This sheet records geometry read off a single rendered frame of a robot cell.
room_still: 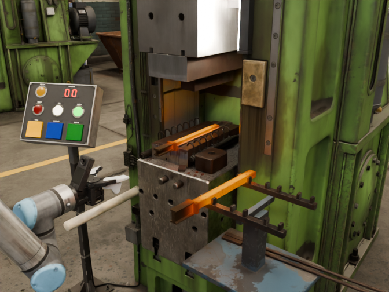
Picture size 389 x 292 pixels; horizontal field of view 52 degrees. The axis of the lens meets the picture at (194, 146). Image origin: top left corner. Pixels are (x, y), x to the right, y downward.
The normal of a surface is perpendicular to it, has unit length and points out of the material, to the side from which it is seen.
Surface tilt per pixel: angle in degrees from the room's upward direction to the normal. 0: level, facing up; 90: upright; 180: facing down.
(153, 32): 90
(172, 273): 90
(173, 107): 90
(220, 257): 0
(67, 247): 0
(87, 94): 60
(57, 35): 79
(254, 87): 90
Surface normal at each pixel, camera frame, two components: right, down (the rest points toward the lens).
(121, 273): 0.00, -0.94
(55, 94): -0.18, -0.18
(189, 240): -0.60, 0.28
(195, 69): 0.80, 0.21
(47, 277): 0.48, 0.37
